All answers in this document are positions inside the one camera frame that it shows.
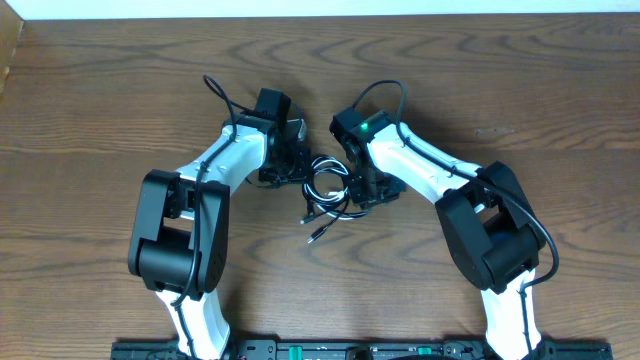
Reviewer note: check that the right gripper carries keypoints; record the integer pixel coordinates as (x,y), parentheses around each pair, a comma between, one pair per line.
(359,197)

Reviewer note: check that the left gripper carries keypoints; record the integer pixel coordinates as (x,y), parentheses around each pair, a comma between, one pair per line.
(284,175)

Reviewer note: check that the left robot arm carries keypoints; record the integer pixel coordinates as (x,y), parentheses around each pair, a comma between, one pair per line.
(180,235)

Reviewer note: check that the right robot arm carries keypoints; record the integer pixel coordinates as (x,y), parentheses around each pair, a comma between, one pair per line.
(491,232)

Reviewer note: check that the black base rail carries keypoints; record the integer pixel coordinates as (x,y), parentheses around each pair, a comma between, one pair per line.
(277,350)

